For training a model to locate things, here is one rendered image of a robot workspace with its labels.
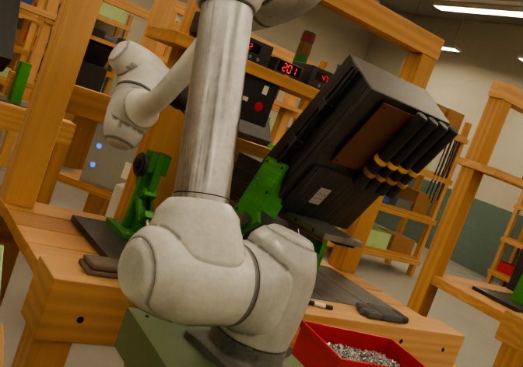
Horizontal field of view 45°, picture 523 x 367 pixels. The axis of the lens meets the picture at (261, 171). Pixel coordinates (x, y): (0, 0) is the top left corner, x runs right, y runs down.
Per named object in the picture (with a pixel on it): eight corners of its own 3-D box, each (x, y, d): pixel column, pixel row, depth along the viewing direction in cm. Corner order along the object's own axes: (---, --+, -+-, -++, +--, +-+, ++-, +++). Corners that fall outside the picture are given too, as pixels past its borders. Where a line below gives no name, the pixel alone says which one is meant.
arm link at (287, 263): (305, 355, 124) (349, 253, 121) (236, 353, 112) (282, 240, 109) (257, 315, 136) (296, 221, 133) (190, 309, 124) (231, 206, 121)
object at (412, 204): (415, 277, 857) (477, 120, 837) (278, 250, 712) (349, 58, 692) (387, 262, 901) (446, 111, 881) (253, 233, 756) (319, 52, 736)
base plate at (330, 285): (398, 317, 224) (401, 312, 224) (114, 274, 162) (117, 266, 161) (328, 270, 259) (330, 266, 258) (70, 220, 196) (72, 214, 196)
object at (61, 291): (450, 374, 225) (465, 336, 224) (32, 340, 140) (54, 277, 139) (422, 354, 237) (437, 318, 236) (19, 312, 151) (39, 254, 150)
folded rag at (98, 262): (87, 275, 147) (91, 263, 147) (76, 262, 154) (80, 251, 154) (125, 281, 153) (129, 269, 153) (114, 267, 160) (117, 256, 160)
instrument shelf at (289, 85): (377, 125, 241) (381, 116, 241) (173, 43, 190) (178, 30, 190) (338, 113, 262) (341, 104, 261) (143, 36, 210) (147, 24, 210)
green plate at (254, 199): (268, 234, 195) (304, 177, 197) (250, 223, 191) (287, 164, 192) (250, 222, 205) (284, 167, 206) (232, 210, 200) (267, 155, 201)
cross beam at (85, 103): (351, 197, 273) (358, 177, 272) (58, 110, 198) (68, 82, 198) (344, 193, 277) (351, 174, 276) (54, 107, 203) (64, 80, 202)
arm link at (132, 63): (150, 70, 181) (138, 108, 176) (108, 39, 171) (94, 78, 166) (176, 60, 175) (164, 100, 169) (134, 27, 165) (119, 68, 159)
